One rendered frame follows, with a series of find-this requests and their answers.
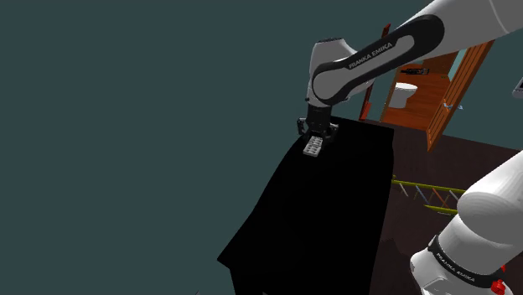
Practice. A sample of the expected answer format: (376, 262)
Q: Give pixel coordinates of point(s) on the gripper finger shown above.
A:
(302, 126)
(331, 131)

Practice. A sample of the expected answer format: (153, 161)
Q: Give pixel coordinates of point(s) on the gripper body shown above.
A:
(318, 118)

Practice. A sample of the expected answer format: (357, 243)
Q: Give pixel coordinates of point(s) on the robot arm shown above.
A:
(482, 228)

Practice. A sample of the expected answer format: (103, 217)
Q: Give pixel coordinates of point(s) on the grey remote control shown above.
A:
(313, 146)

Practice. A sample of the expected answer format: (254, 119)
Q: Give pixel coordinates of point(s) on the white toilet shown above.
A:
(402, 94)

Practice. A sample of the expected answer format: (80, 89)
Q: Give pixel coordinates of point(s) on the black table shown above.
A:
(318, 220)

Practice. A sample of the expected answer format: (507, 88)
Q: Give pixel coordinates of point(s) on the yellow rack with coloured rungs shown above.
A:
(433, 188)

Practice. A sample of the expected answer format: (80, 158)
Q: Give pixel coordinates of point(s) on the orange wooden door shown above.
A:
(453, 94)

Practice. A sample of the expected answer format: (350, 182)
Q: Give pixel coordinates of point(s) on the grey wall device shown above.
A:
(519, 88)

